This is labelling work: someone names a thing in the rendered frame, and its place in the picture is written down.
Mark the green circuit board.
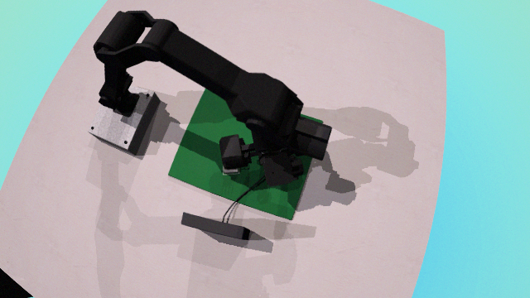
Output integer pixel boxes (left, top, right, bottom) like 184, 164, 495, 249
168, 89, 312, 220

